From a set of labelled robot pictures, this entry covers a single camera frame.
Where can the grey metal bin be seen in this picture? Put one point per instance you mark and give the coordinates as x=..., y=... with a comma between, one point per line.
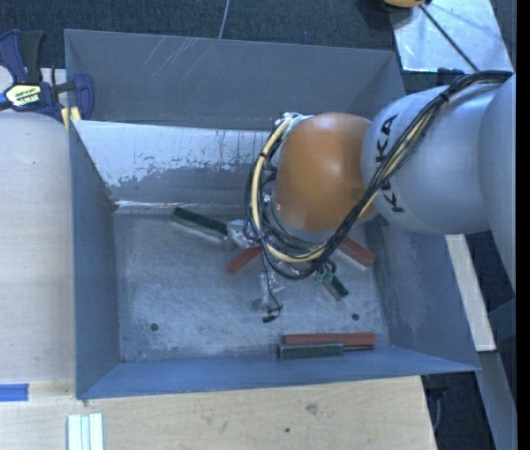
x=185, y=293

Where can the red-brown flat block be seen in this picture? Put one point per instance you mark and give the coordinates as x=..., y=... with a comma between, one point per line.
x=359, y=252
x=242, y=260
x=330, y=339

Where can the pale wood flat board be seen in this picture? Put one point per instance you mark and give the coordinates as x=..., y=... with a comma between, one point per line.
x=25, y=251

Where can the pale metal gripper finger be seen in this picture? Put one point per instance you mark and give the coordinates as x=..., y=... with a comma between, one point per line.
x=261, y=293
x=239, y=233

